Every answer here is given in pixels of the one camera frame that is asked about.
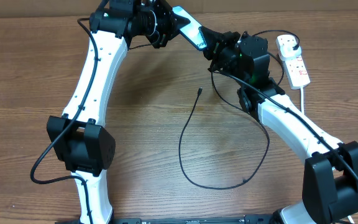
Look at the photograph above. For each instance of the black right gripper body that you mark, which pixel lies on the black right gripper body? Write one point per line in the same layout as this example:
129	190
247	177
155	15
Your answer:
225	58

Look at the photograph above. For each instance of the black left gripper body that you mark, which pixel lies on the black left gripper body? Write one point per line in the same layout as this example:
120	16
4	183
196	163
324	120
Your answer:
164	23

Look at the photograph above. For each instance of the Samsung Galaxy smartphone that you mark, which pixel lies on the Samsung Galaxy smartphone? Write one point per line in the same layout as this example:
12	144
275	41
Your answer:
191	32

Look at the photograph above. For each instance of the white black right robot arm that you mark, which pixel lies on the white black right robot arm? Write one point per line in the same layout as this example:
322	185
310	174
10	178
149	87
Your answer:
330	179

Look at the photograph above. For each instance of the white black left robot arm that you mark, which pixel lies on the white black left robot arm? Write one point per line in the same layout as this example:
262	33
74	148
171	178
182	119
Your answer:
79	137

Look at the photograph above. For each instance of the white charger adapter plug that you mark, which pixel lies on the white charger adapter plug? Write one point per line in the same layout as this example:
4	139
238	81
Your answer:
287	52

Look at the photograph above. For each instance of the white power strip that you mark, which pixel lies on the white power strip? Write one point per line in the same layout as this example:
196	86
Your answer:
295	69

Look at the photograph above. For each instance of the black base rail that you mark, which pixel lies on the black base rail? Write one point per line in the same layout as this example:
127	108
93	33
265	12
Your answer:
247	219

